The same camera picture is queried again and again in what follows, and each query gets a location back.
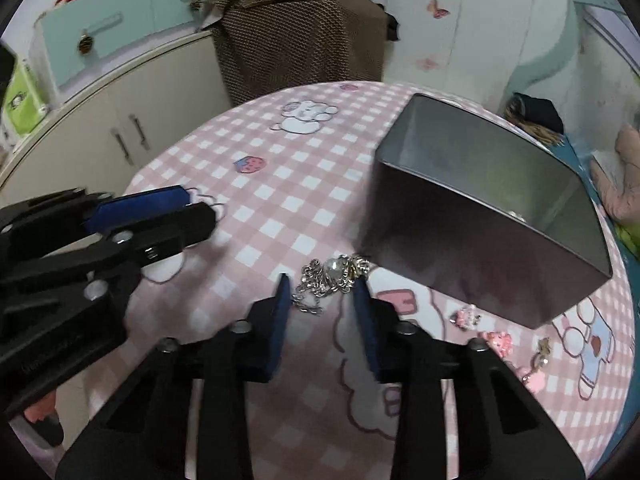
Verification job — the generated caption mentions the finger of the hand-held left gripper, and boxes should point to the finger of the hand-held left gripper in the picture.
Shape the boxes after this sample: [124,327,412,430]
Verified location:
[0,202,217,312]
[0,185,190,257]

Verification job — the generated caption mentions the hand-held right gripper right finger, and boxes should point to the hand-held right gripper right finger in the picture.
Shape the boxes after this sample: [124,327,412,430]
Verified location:
[352,280,587,480]

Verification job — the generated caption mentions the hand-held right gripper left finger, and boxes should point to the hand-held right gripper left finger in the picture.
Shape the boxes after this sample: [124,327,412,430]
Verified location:
[55,274,292,480]

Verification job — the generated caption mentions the silver chain bracelet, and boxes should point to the silver chain bracelet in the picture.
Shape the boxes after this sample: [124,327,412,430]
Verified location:
[291,255,374,317]

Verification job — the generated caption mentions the rectangular metal tin box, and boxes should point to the rectangular metal tin box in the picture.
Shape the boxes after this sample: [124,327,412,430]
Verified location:
[359,92,614,330]

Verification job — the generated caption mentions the pink and black slipper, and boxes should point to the pink and black slipper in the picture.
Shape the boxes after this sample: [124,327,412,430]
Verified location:
[9,389,66,449]

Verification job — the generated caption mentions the small pink charm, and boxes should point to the small pink charm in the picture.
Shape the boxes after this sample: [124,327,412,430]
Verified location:
[452,307,482,332]

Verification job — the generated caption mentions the cream cabinet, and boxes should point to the cream cabinet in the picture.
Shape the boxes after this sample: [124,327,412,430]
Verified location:
[0,29,237,211]

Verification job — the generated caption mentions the pink checked tablecloth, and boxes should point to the pink checked tablecloth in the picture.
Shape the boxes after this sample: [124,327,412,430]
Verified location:
[9,81,632,480]

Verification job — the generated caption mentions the pink bow hair clip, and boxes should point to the pink bow hair clip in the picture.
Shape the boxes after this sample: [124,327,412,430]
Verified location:
[477,330,514,357]

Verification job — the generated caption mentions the green printed box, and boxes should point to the green printed box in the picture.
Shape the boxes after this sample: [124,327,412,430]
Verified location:
[0,57,49,137]

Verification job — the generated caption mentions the mint green drawer unit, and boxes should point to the mint green drawer unit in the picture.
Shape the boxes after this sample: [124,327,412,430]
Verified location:
[39,0,222,92]

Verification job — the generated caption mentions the brown jacket on chair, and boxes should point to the brown jacket on chair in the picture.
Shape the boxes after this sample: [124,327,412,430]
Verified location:
[209,0,394,107]

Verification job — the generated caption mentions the dark cloth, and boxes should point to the dark cloth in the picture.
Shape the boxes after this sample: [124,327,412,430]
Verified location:
[504,92,567,137]

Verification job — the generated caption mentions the pink plush toy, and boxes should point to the pink plush toy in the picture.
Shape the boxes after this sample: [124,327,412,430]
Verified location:
[589,125,640,224]

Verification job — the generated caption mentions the black cabinet handle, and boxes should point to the black cabinet handle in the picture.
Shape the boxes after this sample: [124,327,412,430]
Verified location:
[110,127,133,166]
[129,114,151,152]

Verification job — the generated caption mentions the pink keychain charm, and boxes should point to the pink keychain charm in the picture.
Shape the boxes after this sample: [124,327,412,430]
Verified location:
[519,364,549,394]

